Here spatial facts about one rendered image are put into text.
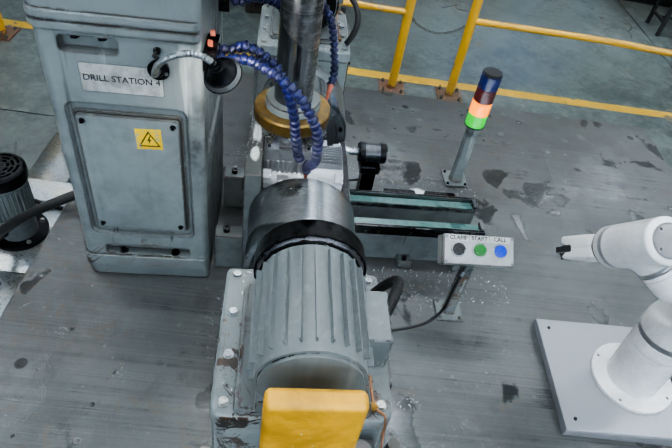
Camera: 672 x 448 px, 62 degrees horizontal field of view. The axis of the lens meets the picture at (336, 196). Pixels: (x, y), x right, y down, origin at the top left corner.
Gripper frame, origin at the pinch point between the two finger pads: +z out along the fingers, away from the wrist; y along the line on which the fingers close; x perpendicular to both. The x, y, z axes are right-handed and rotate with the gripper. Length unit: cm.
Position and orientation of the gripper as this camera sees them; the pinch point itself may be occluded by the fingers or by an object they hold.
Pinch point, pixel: (568, 252)
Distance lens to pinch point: 134.5
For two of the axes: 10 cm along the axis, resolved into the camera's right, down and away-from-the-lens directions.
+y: -9.9, -0.7, -1.2
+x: -0.5, 9.8, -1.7
